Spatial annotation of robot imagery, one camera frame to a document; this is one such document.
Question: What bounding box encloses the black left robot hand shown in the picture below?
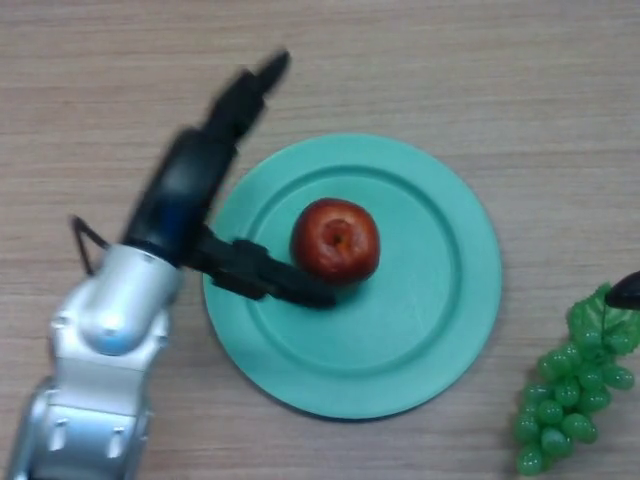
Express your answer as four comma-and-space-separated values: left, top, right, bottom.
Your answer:
119, 48, 337, 309

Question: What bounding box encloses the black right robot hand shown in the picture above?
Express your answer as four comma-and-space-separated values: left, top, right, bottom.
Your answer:
606, 271, 640, 309

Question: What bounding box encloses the red apple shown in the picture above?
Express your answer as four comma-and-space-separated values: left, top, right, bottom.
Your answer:
291, 198, 381, 287

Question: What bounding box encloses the green round plate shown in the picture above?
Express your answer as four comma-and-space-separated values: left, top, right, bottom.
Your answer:
202, 132, 503, 420

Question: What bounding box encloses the green grape bunch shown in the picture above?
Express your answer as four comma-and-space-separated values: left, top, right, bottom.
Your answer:
514, 282, 640, 477

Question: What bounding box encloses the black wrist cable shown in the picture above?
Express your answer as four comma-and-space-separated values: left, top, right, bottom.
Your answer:
69, 214, 109, 277

